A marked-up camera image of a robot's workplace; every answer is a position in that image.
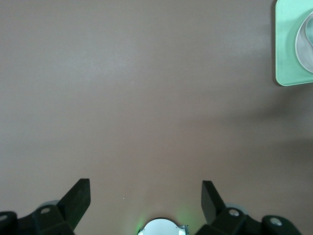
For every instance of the pale pink round plate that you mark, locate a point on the pale pink round plate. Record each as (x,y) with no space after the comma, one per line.
(302,49)

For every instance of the light green rectangular tray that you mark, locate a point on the light green rectangular tray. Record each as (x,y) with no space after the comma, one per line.
(284,49)

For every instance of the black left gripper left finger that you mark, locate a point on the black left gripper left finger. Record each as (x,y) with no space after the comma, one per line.
(73,208)

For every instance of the brown table cover mat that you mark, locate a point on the brown table cover mat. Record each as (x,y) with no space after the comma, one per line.
(122,98)

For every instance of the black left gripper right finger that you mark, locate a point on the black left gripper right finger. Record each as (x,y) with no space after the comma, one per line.
(212,205)

